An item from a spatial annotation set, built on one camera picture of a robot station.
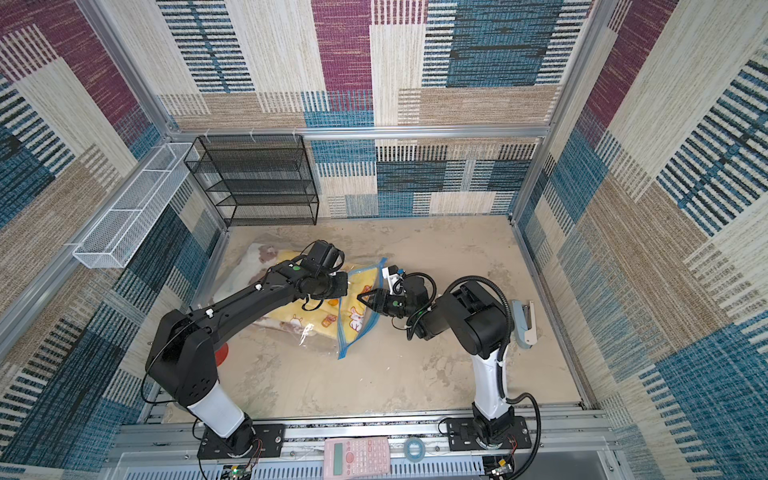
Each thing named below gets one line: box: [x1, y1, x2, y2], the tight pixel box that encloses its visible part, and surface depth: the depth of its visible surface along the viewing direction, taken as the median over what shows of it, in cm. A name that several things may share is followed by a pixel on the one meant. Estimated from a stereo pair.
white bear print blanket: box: [213, 243, 279, 303], surface depth 107 cm
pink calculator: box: [323, 436, 391, 480], surface depth 71 cm
